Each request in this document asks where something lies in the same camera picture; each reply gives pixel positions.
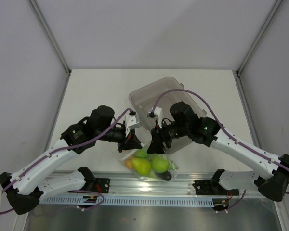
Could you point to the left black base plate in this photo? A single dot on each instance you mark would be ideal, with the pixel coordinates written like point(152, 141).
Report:
point(102, 185)

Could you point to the white slotted cable duct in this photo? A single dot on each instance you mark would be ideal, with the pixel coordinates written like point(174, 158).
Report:
point(129, 201)

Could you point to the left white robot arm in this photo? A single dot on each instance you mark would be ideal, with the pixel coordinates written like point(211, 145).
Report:
point(26, 188)

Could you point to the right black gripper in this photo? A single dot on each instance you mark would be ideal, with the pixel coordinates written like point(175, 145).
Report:
point(158, 136)

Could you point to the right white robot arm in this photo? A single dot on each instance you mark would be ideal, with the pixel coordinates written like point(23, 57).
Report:
point(269, 173)

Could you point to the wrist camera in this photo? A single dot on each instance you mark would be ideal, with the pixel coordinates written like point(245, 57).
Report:
point(157, 114)
point(132, 122)

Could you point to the aluminium frame post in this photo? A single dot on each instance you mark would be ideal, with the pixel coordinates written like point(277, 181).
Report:
point(273, 12)
point(49, 34)

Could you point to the green bumpy toy guava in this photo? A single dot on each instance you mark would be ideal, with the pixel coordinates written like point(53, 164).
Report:
point(141, 154)

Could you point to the aluminium mounting rail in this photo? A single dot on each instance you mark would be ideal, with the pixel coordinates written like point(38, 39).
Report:
point(126, 184)

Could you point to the right aluminium frame post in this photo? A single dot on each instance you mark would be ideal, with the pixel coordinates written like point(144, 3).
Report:
point(273, 12)

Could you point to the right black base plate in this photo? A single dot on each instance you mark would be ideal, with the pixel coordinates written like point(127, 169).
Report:
point(209, 187)

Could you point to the purple toy eggplant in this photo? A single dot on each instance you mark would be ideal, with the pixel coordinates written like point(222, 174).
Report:
point(165, 176)

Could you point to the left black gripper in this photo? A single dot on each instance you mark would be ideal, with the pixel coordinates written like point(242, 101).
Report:
point(131, 142)

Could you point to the left aluminium frame post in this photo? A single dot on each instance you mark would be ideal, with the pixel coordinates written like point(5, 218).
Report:
point(49, 34)

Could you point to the clear grey plastic bin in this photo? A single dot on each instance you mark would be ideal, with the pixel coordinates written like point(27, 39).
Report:
point(144, 98)

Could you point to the clear dotted zip top bag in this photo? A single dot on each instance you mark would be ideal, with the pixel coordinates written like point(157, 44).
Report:
point(128, 154)

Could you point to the green toy apple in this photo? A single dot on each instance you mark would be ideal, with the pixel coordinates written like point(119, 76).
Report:
point(160, 164)

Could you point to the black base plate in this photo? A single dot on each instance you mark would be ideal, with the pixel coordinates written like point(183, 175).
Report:
point(102, 185)
point(209, 187)

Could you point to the green ridged toy gourd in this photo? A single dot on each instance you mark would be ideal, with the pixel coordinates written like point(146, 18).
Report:
point(172, 165)

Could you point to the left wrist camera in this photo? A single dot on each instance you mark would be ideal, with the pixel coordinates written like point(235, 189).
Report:
point(132, 122)

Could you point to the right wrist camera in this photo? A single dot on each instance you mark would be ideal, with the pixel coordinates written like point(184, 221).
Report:
point(157, 114)

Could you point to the orange toy fruit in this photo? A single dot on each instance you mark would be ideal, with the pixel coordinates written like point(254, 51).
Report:
point(128, 164)

